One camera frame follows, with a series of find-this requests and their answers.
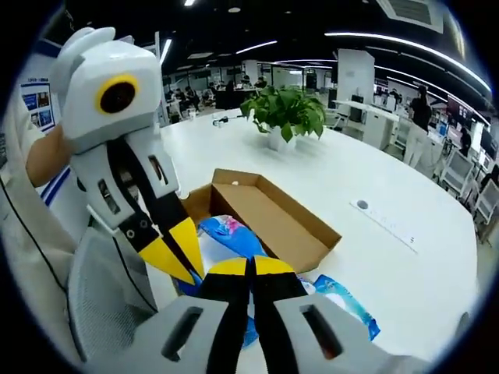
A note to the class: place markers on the ceiling air conditioner vent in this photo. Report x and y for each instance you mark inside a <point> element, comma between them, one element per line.
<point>413,13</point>

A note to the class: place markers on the white table outlet strip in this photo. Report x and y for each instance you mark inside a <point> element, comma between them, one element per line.
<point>362,204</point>

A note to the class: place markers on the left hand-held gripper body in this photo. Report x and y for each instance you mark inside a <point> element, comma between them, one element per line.
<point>85,117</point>

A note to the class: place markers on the ceiling light strip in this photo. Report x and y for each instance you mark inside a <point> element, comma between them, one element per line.
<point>351,35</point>

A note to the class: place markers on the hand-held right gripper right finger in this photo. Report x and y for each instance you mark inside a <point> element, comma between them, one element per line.
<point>358,350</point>

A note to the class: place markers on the brown cardboard shoe box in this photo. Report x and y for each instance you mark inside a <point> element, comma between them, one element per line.
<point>280,226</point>

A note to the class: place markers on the small white black tool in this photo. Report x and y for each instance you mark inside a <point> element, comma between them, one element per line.
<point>222,121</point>

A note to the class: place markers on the blue white wall poster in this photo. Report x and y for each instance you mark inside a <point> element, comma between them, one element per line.
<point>39,105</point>

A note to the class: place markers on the blue soft wipes packet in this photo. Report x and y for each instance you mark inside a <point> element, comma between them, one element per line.
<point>234,241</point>

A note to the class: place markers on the person's white shirt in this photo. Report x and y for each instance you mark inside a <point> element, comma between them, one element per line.
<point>23,218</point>

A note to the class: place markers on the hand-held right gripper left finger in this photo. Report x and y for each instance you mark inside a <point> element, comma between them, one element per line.
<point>156,343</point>

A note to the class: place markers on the potted green plant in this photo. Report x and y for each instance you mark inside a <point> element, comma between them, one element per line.
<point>284,105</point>

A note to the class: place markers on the grey mesh office chair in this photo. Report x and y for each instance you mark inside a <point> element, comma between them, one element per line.
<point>105,292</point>

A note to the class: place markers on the white office chair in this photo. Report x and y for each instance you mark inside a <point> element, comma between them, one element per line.
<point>489,202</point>
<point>458,171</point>

